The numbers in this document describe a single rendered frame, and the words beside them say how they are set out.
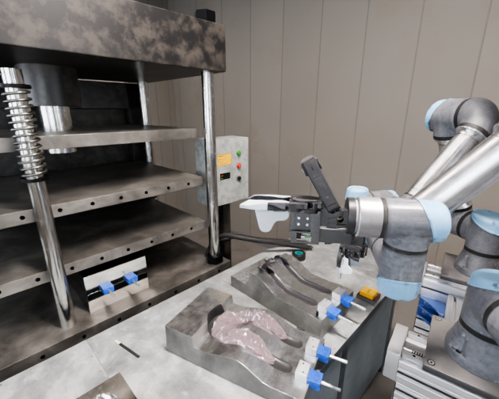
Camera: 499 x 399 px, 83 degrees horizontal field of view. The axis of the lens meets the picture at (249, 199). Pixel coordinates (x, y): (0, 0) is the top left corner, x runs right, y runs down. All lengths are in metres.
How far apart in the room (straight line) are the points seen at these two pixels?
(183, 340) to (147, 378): 0.15
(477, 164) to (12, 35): 1.22
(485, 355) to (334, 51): 2.56
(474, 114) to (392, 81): 1.69
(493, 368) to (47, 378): 1.25
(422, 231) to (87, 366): 1.09
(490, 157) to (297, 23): 2.67
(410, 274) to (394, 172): 2.25
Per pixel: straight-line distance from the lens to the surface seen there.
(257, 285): 1.31
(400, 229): 0.56
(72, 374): 1.24
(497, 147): 0.73
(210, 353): 1.05
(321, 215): 0.55
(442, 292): 1.42
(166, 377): 1.12
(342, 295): 1.28
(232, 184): 1.78
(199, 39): 1.44
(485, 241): 1.32
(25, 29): 1.17
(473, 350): 0.91
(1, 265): 1.52
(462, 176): 0.71
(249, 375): 1.01
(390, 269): 0.60
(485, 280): 0.84
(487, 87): 2.73
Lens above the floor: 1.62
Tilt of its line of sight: 17 degrees down
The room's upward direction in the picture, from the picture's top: straight up
